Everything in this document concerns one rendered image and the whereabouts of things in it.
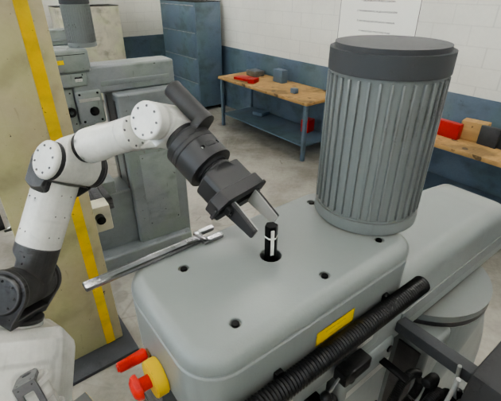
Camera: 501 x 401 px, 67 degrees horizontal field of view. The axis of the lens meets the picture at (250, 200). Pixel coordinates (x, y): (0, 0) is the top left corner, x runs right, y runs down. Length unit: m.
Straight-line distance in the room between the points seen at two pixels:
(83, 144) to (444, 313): 0.94
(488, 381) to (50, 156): 0.87
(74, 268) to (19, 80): 1.13
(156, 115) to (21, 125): 1.59
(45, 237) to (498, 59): 4.59
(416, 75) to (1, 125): 1.91
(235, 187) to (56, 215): 0.42
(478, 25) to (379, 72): 4.38
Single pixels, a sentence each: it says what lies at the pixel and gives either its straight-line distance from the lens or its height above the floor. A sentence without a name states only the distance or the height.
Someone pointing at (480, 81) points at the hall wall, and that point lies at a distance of 4.98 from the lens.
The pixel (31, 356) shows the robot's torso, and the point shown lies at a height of 1.64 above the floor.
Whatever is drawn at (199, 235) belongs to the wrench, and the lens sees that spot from 0.69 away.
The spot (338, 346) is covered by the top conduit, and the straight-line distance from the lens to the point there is 0.65.
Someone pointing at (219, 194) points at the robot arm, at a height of 2.00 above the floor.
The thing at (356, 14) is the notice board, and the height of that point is 1.93.
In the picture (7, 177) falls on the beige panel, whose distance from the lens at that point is 2.28.
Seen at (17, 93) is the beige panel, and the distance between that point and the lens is 2.17.
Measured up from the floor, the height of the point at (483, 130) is 1.02.
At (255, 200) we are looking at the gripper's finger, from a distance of 0.66.
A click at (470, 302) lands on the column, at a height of 1.56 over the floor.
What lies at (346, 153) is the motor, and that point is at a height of 2.04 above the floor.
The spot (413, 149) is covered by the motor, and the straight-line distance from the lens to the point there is 0.68.
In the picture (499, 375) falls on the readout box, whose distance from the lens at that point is 0.81.
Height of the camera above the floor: 2.29
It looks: 30 degrees down
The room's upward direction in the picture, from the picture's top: straight up
